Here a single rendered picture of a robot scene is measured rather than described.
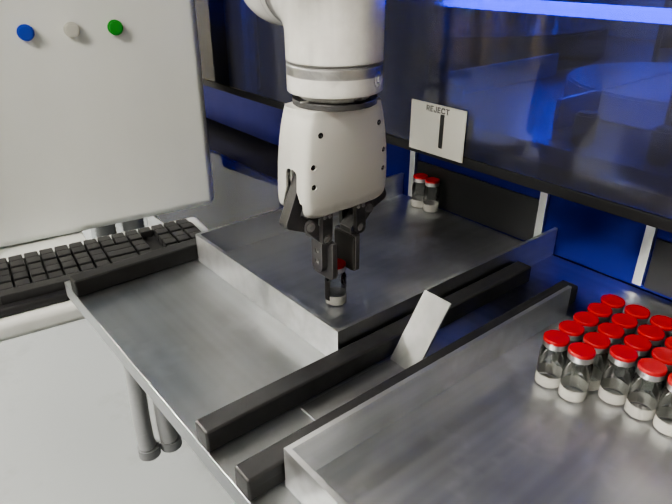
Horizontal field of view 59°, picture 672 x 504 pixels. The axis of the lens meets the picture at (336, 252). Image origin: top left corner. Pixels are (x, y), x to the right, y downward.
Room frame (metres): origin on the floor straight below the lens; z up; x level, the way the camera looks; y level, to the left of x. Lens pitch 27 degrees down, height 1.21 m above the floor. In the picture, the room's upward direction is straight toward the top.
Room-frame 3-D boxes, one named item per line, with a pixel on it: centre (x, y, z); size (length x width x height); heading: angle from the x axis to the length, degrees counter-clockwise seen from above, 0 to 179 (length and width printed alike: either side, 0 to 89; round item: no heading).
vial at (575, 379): (0.38, -0.19, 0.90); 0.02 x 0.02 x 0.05
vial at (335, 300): (0.53, 0.00, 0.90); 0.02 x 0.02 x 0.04
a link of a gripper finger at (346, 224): (0.54, -0.02, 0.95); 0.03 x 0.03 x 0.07; 39
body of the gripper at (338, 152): (0.53, 0.00, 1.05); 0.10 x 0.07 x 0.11; 129
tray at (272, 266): (0.63, -0.05, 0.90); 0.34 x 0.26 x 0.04; 130
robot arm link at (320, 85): (0.53, 0.00, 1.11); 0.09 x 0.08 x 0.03; 129
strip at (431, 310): (0.40, -0.04, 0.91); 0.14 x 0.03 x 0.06; 129
